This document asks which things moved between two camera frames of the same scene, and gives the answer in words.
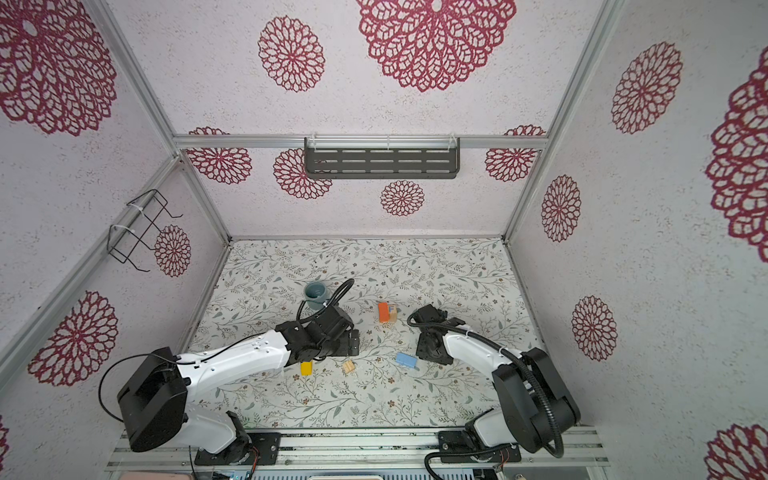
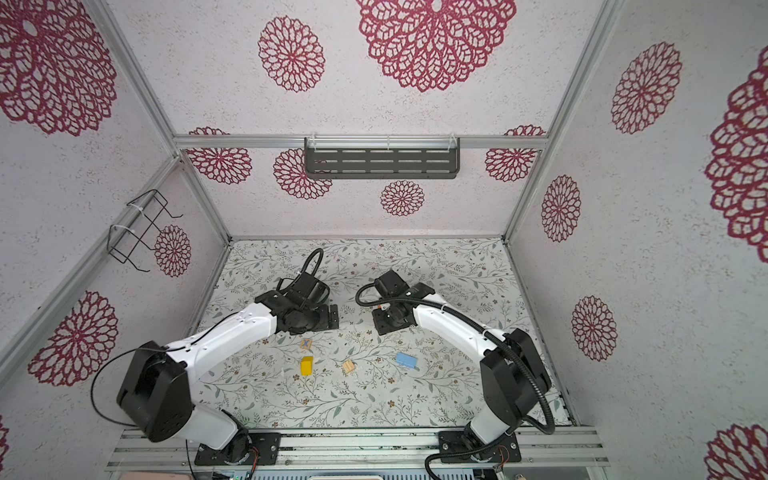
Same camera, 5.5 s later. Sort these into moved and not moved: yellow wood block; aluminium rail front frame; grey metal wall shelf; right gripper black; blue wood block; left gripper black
Moved: right gripper black; left gripper black
Not moved: aluminium rail front frame; yellow wood block; blue wood block; grey metal wall shelf
